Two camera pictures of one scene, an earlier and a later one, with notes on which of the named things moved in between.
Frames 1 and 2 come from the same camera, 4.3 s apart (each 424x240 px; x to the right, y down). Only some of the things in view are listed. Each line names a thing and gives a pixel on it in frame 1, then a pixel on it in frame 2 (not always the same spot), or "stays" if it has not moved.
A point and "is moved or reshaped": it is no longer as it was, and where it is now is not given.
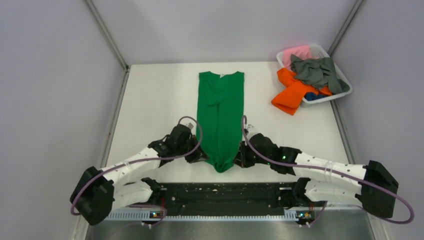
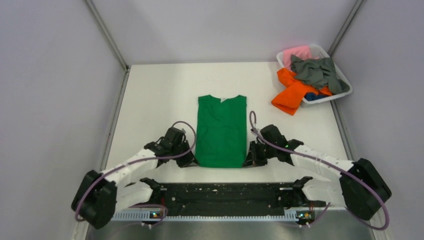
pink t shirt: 304,52 stays
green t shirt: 220,115 is moved or reshaped
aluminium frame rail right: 336,42 stays
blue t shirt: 311,96 stays
